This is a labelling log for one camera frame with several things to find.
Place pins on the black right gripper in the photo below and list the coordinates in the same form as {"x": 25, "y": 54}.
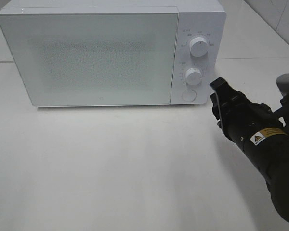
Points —
{"x": 242, "y": 121}

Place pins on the round white door release button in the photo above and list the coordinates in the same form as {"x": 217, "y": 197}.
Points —
{"x": 189, "y": 95}

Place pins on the white microwave door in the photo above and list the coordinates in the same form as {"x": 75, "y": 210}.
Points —
{"x": 93, "y": 59}

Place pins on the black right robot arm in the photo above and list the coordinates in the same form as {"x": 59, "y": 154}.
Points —
{"x": 272, "y": 161}

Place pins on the white lower microwave knob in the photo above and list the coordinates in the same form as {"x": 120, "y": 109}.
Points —
{"x": 193, "y": 76}

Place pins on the white microwave knob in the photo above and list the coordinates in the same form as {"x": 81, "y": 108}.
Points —
{"x": 198, "y": 46}
{"x": 193, "y": 76}

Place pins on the white upper microwave knob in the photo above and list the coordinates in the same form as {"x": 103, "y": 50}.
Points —
{"x": 198, "y": 46}

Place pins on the white microwave oven body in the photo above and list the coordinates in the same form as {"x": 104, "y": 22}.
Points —
{"x": 195, "y": 17}

